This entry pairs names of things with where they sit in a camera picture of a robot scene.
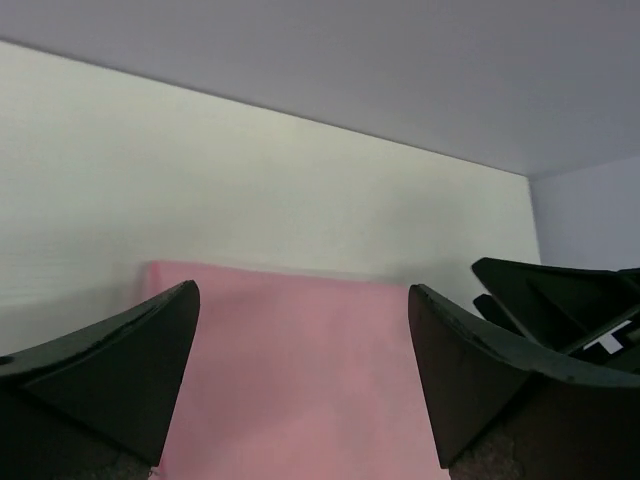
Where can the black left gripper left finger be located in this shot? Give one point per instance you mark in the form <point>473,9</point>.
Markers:
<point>97,403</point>

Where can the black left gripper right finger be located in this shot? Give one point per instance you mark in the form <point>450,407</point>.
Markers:
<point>503,407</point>

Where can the pink t shirt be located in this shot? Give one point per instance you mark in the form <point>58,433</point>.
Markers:
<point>296,377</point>

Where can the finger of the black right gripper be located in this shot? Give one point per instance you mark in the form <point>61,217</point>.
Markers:
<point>591,315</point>

